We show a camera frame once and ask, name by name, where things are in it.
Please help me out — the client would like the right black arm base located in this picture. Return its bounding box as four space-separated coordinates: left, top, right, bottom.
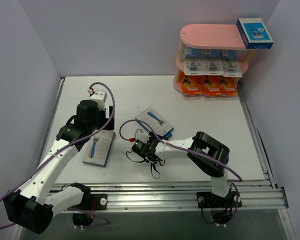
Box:
196 190 242 227

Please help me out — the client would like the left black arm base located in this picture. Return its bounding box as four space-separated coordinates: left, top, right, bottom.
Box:
66 193 110 230

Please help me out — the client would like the aluminium rail frame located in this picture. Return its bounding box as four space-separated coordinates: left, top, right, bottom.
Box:
44 75 296 240

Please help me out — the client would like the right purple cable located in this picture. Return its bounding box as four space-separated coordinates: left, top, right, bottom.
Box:
119 119 243 226

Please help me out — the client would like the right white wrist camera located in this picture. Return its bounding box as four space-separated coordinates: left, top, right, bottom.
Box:
129 129 150 144

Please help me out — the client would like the blue razor blister pack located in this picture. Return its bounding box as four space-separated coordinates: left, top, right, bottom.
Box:
202 49 224 76

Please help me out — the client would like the grey Harry's box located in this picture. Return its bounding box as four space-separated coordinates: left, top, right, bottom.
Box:
82 130 116 168
135 107 174 140

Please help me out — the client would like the white blue Harry's box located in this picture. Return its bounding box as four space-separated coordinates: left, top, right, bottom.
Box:
236 18 274 49

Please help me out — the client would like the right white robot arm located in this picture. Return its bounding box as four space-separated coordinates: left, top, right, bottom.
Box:
129 131 242 207

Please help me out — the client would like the orange gillette box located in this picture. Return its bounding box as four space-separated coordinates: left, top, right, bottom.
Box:
200 75 221 97
179 72 202 96
219 76 237 97

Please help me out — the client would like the pink three-tier shelf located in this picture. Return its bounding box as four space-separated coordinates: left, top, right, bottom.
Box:
173 23 255 93

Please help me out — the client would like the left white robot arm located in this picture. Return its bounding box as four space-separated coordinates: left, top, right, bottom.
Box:
3 100 115 234

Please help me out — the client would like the orange Gillette box front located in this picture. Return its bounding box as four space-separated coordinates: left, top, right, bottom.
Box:
219 76 237 97

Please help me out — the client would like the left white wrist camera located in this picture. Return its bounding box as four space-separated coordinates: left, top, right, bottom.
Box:
87 88 107 111

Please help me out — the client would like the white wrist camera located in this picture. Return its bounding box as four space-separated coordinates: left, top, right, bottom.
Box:
129 129 150 144
87 88 107 111

